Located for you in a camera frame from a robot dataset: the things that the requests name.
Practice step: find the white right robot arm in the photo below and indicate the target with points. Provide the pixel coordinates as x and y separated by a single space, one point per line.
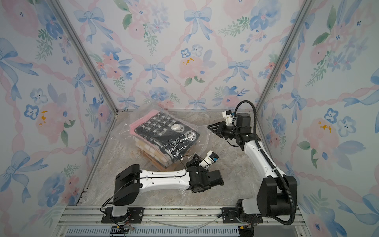
277 195

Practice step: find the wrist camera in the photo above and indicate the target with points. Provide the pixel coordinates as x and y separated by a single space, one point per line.
209 160
229 118

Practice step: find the pink fluffy blanket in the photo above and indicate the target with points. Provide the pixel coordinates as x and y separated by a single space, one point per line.
140 122

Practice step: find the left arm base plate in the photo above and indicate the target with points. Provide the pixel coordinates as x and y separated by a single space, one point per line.
122 215

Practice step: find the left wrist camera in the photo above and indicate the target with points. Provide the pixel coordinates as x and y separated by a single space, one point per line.
209 160

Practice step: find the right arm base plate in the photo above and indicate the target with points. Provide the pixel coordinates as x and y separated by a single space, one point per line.
233 215

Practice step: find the left aluminium corner post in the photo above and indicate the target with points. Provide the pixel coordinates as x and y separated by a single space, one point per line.
84 56

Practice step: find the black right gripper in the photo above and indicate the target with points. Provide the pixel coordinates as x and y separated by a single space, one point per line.
221 130

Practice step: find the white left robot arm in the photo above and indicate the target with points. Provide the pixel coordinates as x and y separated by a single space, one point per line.
134 181

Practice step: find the white round bag valve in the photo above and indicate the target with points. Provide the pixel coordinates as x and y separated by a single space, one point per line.
177 127

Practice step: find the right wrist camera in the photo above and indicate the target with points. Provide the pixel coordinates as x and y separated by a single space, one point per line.
229 118

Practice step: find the clear plastic vacuum bag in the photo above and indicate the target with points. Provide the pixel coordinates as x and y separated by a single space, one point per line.
122 135

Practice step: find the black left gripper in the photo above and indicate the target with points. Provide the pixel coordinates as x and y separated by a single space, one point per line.
195 164

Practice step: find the black white patterned blanket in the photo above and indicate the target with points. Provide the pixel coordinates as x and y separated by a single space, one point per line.
172 144

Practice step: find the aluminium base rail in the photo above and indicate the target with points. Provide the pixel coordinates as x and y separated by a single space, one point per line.
174 221

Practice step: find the aluminium corner post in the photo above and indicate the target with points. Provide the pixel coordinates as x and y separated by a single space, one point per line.
287 47
84 56

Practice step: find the orange cream striped blanket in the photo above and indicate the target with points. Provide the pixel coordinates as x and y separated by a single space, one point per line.
159 161

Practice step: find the right aluminium corner post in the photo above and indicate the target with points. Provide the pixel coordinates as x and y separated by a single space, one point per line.
287 47

